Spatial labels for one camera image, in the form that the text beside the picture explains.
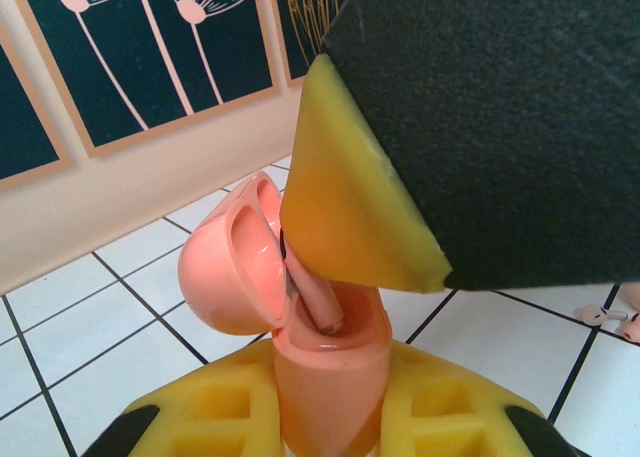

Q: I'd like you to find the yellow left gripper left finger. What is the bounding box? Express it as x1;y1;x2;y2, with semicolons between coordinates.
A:
77;340;284;457

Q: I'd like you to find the pink earbuds charging case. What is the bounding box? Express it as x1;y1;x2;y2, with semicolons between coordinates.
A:
177;172;392;457
622;281;640;314

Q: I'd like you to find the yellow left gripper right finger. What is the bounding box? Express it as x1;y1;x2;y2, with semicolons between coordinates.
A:
377;340;594;457

